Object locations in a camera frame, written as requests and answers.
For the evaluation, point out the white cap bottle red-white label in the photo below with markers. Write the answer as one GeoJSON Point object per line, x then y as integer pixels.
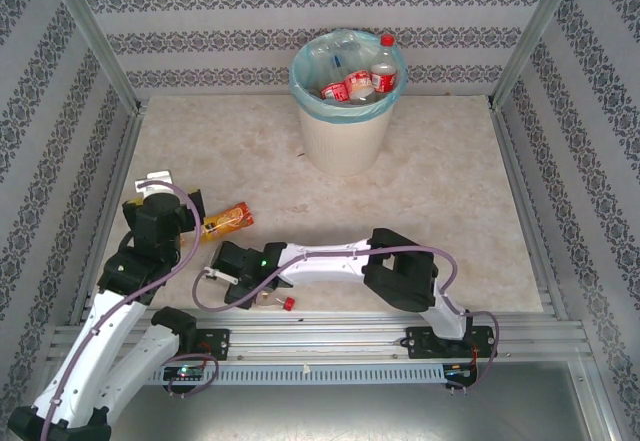
{"type": "Point", "coordinates": [357, 83]}

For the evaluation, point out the aluminium side rail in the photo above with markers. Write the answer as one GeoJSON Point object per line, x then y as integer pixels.
{"type": "Point", "coordinates": [529, 211]}
{"type": "Point", "coordinates": [119, 161]}

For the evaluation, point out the orange juice bottle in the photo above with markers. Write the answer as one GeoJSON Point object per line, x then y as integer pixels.
{"type": "Point", "coordinates": [230, 221]}

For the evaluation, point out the small circuit board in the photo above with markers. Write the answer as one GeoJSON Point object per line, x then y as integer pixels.
{"type": "Point", "coordinates": [185, 372]}
{"type": "Point", "coordinates": [457, 371]}

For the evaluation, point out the long aluminium base rail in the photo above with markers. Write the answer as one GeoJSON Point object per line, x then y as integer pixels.
{"type": "Point", "coordinates": [325, 336]}

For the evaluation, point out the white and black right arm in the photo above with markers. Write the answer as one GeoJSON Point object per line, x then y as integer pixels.
{"type": "Point", "coordinates": [325, 263]}

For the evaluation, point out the grey metal sheet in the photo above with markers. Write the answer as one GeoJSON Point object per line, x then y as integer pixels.
{"type": "Point", "coordinates": [325, 416]}

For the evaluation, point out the white bin with blue liner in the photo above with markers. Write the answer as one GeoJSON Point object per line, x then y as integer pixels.
{"type": "Point", "coordinates": [300, 86]}

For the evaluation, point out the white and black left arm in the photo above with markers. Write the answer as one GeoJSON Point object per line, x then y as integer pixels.
{"type": "Point", "coordinates": [85, 351]}

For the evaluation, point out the aluminium frame post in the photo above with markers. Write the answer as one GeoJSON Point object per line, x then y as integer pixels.
{"type": "Point", "coordinates": [533, 36]}
{"type": "Point", "coordinates": [98, 36]}

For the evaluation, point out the clear bottle red label red cap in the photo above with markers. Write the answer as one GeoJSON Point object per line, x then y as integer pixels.
{"type": "Point", "coordinates": [334, 92]}
{"type": "Point", "coordinates": [384, 78]}
{"type": "Point", "coordinates": [289, 303]}

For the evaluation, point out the cream plastic bin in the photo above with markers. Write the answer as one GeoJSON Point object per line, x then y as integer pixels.
{"type": "Point", "coordinates": [345, 151]}

